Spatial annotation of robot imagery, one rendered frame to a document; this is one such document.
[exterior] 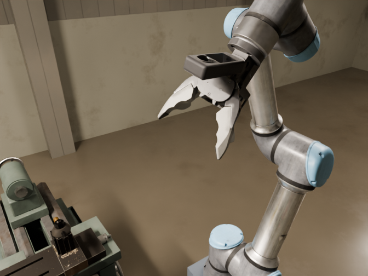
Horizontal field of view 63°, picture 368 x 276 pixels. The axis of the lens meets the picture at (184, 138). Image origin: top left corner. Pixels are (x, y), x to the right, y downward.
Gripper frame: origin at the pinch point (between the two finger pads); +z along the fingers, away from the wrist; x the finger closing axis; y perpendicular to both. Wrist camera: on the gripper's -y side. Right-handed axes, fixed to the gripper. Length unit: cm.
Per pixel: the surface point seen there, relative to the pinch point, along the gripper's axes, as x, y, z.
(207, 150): 128, 321, 22
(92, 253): 44, 68, 75
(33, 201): 98, 73, 86
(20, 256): 71, 57, 97
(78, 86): 288, 222, 43
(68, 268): 42, 55, 79
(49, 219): 88, 81, 91
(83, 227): 64, 80, 77
